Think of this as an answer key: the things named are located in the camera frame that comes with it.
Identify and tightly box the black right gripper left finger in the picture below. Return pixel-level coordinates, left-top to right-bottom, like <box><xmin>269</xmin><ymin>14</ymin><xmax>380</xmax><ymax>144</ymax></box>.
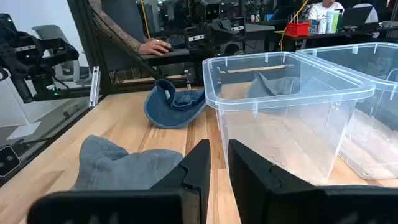
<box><xmin>27</xmin><ymin>139</ymin><xmax>211</xmax><ymax>224</ymax></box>

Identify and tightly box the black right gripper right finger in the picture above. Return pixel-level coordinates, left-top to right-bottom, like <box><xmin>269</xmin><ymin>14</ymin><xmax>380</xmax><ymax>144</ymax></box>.
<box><xmin>228</xmin><ymin>139</ymin><xmax>398</xmax><ymax>224</ymax></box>

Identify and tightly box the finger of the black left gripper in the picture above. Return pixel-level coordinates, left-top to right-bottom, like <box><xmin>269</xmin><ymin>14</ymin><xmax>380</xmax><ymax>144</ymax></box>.
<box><xmin>222</xmin><ymin>17</ymin><xmax>246</xmax><ymax>41</ymax></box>
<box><xmin>183</xmin><ymin>25</ymin><xmax>206</xmax><ymax>50</ymax></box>

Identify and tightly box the grey denim bucket hat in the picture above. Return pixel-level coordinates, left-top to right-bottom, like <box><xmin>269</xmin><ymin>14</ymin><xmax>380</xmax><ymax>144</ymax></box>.
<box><xmin>73</xmin><ymin>134</ymin><xmax>184</xmax><ymax>191</ymax></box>
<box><xmin>245</xmin><ymin>72</ymin><xmax>301</xmax><ymax>99</ymax></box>

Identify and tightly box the blue denim hat white label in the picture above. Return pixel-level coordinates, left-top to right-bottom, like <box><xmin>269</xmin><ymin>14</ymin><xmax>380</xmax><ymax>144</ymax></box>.
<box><xmin>143</xmin><ymin>78</ymin><xmax>208</xmax><ymax>129</ymax></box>

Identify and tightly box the black keyboard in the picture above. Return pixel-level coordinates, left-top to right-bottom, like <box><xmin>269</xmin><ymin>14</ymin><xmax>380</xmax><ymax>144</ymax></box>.
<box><xmin>167</xmin><ymin>34</ymin><xmax>187</xmax><ymax>49</ymax></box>

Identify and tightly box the grey desk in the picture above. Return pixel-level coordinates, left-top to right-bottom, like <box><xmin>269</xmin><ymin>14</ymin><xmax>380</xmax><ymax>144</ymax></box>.
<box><xmin>141</xmin><ymin>24</ymin><xmax>276</xmax><ymax>67</ymax></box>

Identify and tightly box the person's hand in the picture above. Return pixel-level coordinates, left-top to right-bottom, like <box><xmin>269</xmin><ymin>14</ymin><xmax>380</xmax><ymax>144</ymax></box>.
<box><xmin>138</xmin><ymin>39</ymin><xmax>172</xmax><ymax>57</ymax></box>

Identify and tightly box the clear plastic storage bin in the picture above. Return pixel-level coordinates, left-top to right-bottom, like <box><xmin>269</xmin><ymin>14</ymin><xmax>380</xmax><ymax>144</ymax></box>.
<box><xmin>202</xmin><ymin>51</ymin><xmax>376</xmax><ymax>187</ymax></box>
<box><xmin>297</xmin><ymin>42</ymin><xmax>398</xmax><ymax>181</ymax></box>

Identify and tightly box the red basket with bottles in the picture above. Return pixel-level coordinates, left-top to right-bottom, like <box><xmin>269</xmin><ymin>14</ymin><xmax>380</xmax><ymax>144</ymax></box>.
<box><xmin>279</xmin><ymin>0</ymin><xmax>309</xmax><ymax>52</ymax></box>

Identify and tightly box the red box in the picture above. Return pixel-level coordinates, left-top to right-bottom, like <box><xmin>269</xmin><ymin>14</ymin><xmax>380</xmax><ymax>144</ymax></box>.
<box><xmin>285</xmin><ymin>21</ymin><xmax>310</xmax><ymax>37</ymax></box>

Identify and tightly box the white blue box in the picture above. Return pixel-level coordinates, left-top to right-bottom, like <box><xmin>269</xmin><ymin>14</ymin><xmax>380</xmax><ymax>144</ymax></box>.
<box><xmin>310</xmin><ymin>19</ymin><xmax>327</xmax><ymax>34</ymax></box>

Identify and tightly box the white green container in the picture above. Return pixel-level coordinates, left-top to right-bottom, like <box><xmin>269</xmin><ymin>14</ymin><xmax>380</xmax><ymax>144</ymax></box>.
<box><xmin>325</xmin><ymin>9</ymin><xmax>340</xmax><ymax>34</ymax></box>

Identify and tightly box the black desk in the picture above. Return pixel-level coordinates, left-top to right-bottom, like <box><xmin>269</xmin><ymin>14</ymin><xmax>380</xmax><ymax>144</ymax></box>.
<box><xmin>273</xmin><ymin>26</ymin><xmax>398</xmax><ymax>52</ymax></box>

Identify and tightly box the black laptop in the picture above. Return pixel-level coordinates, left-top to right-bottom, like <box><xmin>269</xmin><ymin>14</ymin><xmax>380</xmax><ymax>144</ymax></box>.
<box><xmin>340</xmin><ymin>6</ymin><xmax>374</xmax><ymax>30</ymax></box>

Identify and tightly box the grey office chair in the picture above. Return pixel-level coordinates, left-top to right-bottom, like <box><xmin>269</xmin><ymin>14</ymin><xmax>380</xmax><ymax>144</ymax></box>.
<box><xmin>30</xmin><ymin>24</ymin><xmax>91</xmax><ymax>86</ymax></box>

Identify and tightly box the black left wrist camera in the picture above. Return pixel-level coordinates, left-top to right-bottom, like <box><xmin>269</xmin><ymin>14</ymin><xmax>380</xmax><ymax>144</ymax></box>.
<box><xmin>200</xmin><ymin>1</ymin><xmax>222</xmax><ymax>22</ymax></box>

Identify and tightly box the yellow extension cord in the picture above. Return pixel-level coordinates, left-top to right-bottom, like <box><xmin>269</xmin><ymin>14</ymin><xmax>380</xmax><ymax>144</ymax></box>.
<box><xmin>139</xmin><ymin>0</ymin><xmax>152</xmax><ymax>40</ymax></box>

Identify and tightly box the black aluminium rig frame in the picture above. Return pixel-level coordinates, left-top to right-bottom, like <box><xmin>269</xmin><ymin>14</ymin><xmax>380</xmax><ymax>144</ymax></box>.
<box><xmin>34</xmin><ymin>0</ymin><xmax>193</xmax><ymax>103</ymax></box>

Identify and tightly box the silver frame bracket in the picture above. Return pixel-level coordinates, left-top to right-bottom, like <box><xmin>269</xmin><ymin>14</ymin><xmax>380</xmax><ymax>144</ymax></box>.
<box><xmin>89</xmin><ymin>65</ymin><xmax>101</xmax><ymax>108</ymax></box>

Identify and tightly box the black table-level camera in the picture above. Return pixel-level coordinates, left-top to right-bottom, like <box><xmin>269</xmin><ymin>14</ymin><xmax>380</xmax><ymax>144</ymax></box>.
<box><xmin>0</xmin><ymin>145</ymin><xmax>21</xmax><ymax>178</ymax></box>

